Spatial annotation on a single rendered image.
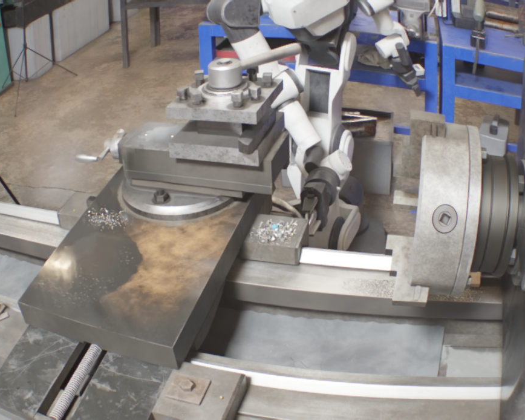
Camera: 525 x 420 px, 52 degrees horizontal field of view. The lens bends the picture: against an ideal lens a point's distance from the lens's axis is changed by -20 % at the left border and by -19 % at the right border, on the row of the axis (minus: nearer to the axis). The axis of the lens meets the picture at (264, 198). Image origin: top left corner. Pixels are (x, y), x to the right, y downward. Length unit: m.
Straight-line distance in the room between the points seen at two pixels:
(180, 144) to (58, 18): 4.71
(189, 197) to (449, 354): 0.60
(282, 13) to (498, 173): 1.00
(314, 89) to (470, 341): 1.12
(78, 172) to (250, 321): 2.38
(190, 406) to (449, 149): 0.51
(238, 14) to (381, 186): 1.58
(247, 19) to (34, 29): 3.92
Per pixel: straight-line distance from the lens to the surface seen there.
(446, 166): 0.79
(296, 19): 1.71
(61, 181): 3.45
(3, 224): 1.49
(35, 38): 5.46
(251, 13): 1.68
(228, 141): 1.12
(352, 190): 2.40
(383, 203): 2.99
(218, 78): 1.12
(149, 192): 1.23
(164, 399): 0.90
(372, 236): 2.45
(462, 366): 1.17
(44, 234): 1.40
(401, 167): 0.85
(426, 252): 0.79
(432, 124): 0.81
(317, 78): 2.02
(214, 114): 1.08
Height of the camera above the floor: 1.56
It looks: 31 degrees down
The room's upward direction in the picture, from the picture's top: 3 degrees counter-clockwise
